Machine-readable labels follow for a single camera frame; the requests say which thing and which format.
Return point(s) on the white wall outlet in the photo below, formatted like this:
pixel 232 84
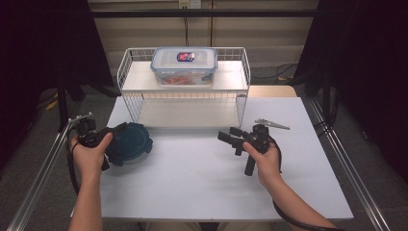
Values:
pixel 190 3

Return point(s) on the person's left hand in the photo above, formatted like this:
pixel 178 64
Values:
pixel 89 160

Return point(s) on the black metal stand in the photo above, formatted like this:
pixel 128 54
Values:
pixel 62 102

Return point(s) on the black curtain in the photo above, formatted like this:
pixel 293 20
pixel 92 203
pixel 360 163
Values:
pixel 38 48
pixel 369 70

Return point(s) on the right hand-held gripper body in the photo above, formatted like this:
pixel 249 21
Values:
pixel 261 139

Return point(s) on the light wooden table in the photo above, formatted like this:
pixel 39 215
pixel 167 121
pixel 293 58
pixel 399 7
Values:
pixel 272 91

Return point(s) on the person's right hand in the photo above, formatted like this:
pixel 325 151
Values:
pixel 267 166

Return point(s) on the aluminium frame rail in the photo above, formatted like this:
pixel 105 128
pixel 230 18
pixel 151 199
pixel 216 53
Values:
pixel 38 183
pixel 349 166

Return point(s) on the black horizontal bar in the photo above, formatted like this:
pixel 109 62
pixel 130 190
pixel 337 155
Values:
pixel 205 13

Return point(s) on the clear rectangular container blue seal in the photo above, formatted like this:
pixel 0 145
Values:
pixel 184 69

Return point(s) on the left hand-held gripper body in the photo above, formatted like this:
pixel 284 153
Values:
pixel 89 136

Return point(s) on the dark teal round lid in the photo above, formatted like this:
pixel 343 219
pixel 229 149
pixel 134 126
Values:
pixel 131 144

